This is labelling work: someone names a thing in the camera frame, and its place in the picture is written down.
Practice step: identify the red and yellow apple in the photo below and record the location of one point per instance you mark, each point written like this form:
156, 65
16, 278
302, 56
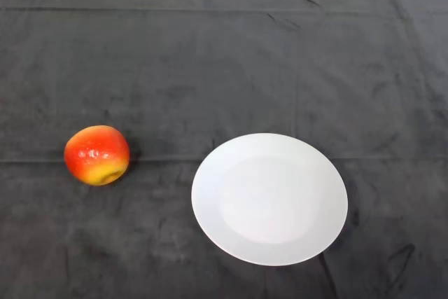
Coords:
96, 153

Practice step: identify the round white plate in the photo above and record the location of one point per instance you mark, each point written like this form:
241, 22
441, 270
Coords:
269, 204

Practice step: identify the black table cloth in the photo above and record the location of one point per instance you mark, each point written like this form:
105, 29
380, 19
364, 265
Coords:
210, 68

